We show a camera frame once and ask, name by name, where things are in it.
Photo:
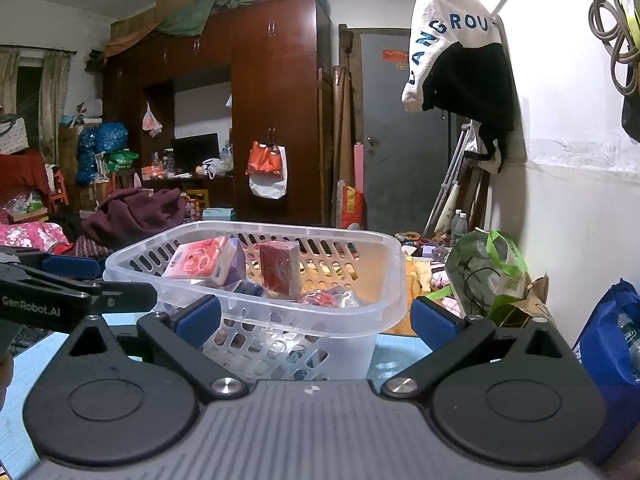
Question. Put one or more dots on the dark hanging bag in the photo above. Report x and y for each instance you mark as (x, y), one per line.
(632, 117)

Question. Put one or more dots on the blue plastic bags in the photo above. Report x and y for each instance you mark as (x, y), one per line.
(102, 145)

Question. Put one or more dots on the dark purple packet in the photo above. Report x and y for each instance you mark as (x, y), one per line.
(250, 289)

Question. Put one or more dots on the small white plastic bag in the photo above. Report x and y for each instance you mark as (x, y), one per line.
(151, 122)

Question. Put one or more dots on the red door sign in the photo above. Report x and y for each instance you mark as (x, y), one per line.
(396, 57)

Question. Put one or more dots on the red and yellow bag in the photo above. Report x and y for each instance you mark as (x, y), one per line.
(352, 207)

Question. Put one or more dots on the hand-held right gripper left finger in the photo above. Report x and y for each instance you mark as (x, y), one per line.
(200, 314)

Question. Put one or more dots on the green cloth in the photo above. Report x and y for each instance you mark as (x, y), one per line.
(195, 15)

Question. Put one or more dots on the pink floral blanket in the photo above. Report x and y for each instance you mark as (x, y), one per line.
(30, 237)

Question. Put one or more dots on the maroon cloth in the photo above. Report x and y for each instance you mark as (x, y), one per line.
(135, 215)

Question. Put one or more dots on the teal box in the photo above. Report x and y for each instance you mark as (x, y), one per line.
(217, 214)

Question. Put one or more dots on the brown wooden wardrobe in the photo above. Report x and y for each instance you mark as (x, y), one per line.
(280, 85)

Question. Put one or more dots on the blue shopping bag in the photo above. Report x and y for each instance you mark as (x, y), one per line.
(610, 355)

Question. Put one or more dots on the clear plastic basket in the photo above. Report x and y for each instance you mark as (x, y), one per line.
(280, 357)

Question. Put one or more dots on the pink roll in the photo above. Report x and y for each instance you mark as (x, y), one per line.
(359, 165)

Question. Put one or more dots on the grey door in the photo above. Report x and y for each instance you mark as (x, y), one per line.
(405, 125)

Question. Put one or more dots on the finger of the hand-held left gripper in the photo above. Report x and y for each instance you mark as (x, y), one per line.
(70, 266)
(127, 297)

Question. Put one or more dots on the metal crutches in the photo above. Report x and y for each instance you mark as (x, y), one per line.
(447, 180)

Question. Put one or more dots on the white and black hanging jacket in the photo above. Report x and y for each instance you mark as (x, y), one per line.
(470, 85)

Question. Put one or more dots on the orange and white plastic bag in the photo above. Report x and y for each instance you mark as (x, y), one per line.
(265, 165)

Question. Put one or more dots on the green snack packet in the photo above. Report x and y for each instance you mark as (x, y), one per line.
(122, 159)

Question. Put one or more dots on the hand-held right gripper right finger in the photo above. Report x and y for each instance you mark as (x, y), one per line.
(431, 319)

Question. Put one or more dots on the clear packet with red contents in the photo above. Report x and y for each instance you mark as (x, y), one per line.
(327, 299)

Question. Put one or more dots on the red cloth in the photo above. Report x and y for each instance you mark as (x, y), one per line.
(22, 175)

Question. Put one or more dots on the brown paper bag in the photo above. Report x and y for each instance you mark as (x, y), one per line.
(532, 295)

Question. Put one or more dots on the green and white shopping bag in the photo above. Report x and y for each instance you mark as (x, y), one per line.
(487, 270)

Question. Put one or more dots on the clear plastic bottle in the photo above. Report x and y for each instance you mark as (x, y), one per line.
(460, 227)

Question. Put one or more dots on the pink tissue packet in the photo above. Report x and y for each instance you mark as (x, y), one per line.
(197, 260)

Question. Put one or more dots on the floral storage bag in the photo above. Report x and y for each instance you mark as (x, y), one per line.
(11, 135)

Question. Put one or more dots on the black monitor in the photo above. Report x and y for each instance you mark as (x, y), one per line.
(195, 152)

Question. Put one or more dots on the red box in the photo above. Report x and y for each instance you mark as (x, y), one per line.
(280, 267)

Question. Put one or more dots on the patterned curtain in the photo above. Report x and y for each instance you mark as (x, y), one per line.
(54, 100)

